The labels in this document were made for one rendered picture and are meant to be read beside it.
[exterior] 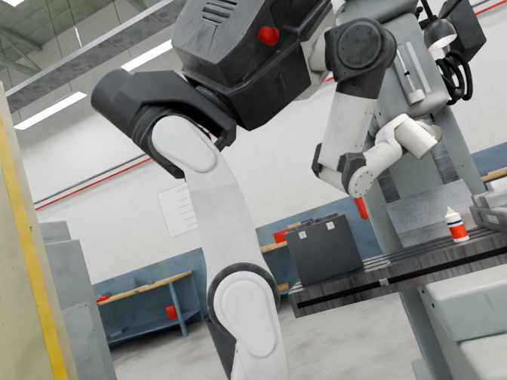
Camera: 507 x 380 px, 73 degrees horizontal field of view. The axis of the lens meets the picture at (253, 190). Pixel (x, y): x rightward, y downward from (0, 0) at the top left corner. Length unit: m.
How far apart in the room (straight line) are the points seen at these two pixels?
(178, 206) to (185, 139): 5.53
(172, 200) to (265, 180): 1.75
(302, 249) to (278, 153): 4.47
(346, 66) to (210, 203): 0.37
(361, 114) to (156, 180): 5.84
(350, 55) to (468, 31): 0.94
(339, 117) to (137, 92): 0.42
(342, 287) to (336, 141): 0.54
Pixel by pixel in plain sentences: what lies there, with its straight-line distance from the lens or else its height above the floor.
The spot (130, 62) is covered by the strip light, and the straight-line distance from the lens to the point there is 6.07.
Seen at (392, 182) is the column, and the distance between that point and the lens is 1.60.
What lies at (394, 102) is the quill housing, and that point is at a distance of 1.18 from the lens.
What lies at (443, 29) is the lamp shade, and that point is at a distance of 1.07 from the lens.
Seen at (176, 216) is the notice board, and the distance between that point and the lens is 6.23.
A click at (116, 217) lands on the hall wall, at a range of 6.94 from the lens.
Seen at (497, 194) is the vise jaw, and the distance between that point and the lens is 1.20.
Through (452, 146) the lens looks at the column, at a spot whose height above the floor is 1.20.
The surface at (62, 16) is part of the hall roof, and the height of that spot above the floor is 6.18.
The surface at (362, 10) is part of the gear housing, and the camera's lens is 1.24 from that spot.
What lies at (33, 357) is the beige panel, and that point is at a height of 0.94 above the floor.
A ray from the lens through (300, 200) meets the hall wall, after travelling 5.49.
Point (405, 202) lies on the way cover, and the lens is 1.59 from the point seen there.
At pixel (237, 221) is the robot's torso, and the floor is 1.16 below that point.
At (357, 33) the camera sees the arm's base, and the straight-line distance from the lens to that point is 0.70.
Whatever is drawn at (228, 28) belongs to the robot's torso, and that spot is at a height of 1.50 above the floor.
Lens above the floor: 1.13
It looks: 7 degrees up
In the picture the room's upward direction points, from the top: 19 degrees counter-clockwise
